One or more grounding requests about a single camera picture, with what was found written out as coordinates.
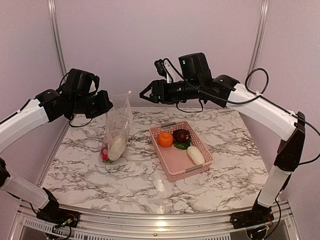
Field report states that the white knitted vegetable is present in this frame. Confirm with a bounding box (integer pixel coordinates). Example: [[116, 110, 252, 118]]
[[186, 146, 205, 166], [108, 135, 127, 162]]

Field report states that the pink plastic basket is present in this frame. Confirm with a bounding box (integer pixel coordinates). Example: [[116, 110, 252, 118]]
[[149, 121, 214, 182]]

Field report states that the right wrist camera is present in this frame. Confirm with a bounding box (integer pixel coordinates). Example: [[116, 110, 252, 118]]
[[154, 59, 167, 78]]

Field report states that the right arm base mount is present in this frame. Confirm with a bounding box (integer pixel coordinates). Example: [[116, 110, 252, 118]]
[[230, 199, 275, 229]]

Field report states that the aluminium front rail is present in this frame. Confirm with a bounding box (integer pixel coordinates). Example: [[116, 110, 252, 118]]
[[9, 197, 301, 240]]

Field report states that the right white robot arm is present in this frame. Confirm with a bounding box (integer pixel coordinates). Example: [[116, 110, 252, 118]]
[[139, 52, 306, 224]]

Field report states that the red knitted apple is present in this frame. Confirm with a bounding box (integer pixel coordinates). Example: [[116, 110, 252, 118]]
[[100, 146, 108, 162]]

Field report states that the clear zip top bag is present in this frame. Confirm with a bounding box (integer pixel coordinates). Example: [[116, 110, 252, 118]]
[[100, 90, 133, 164]]

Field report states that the dark red knitted beet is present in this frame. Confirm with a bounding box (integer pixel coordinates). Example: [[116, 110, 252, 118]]
[[172, 128, 191, 143]]

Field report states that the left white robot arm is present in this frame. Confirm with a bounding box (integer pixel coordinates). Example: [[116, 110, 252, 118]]
[[0, 68, 113, 223]]

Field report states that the orange knitted fruit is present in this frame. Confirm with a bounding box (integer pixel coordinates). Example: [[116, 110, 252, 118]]
[[157, 132, 174, 148]]

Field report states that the left aluminium frame post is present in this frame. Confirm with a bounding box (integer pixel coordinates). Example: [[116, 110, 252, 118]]
[[47, 0, 67, 76]]

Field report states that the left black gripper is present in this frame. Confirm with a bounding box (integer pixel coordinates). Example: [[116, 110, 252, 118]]
[[70, 89, 113, 119]]

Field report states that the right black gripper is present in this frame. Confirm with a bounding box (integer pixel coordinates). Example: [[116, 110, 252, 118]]
[[140, 77, 202, 104]]

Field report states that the aluminium frame post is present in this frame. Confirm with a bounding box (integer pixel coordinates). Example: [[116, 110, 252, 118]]
[[248, 0, 270, 74], [47, 0, 67, 76]]

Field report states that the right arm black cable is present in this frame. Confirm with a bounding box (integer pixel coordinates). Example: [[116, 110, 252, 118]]
[[244, 67, 320, 166]]

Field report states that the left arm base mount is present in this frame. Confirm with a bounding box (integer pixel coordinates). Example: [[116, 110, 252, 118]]
[[36, 187, 80, 228]]

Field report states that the right aluminium frame post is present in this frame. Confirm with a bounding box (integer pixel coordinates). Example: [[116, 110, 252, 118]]
[[248, 0, 270, 74]]

